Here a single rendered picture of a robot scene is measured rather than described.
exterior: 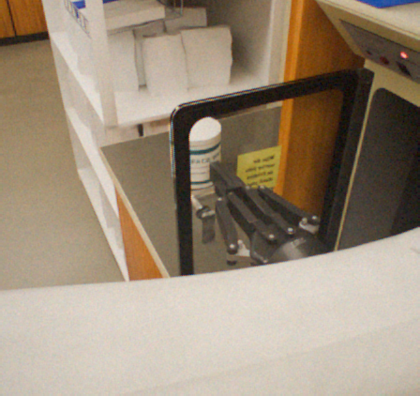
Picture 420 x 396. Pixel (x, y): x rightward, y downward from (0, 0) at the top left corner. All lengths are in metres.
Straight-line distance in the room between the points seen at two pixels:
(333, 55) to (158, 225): 0.56
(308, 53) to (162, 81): 1.01
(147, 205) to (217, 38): 0.80
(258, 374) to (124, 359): 0.06
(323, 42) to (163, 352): 0.63
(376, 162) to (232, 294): 0.64
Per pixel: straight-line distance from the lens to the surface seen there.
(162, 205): 1.14
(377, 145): 0.81
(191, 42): 1.71
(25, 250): 2.53
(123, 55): 1.70
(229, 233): 0.53
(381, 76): 0.73
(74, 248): 2.46
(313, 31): 0.73
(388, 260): 0.27
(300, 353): 0.21
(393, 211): 0.96
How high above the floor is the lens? 1.65
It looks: 37 degrees down
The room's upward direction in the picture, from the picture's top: straight up
